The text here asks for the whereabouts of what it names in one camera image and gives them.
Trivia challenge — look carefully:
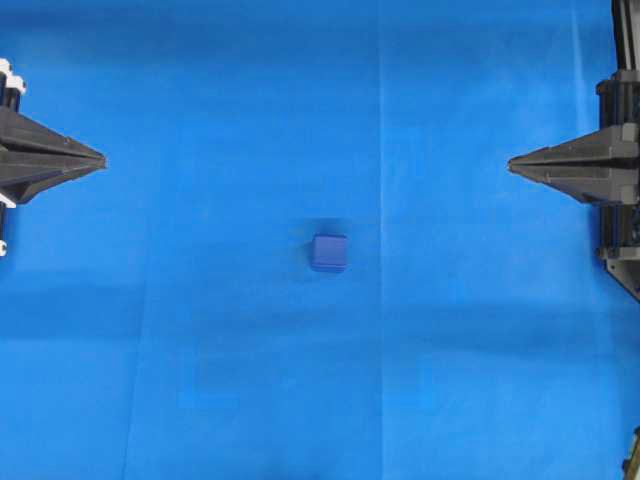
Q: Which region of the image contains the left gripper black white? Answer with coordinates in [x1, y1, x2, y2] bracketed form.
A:
[0, 58, 108, 257]

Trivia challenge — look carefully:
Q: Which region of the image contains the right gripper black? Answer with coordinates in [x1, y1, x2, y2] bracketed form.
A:
[506, 69, 640, 261]

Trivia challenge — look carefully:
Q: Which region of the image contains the blue block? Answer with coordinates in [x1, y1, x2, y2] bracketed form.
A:
[310, 234, 348, 273]

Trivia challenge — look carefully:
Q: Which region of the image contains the blue table cloth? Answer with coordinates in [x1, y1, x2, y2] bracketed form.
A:
[1, 1, 639, 479]

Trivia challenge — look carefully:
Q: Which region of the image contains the dark object bottom right edge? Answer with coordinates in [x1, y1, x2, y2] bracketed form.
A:
[622, 426, 640, 480]

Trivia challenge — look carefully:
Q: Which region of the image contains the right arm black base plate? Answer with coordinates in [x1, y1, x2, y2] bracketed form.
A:
[602, 247, 639, 301]

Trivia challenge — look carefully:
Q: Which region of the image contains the black aluminium frame post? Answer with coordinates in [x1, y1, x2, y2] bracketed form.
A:
[611, 0, 639, 70]

